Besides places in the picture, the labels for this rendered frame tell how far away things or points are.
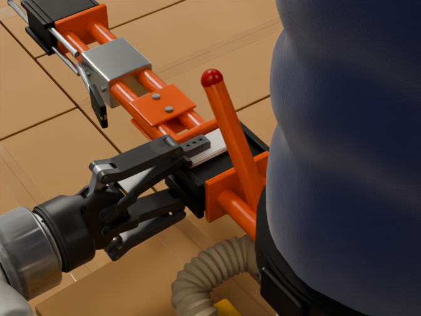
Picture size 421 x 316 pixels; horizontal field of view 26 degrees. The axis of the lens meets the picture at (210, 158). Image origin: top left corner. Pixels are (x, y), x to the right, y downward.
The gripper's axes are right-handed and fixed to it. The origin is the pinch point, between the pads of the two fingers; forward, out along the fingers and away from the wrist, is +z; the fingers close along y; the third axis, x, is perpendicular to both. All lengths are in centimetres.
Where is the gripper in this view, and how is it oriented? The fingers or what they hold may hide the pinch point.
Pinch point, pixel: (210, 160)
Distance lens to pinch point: 100.9
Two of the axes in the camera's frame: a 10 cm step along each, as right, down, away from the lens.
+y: 0.2, 7.2, 6.9
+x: 5.7, 5.6, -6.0
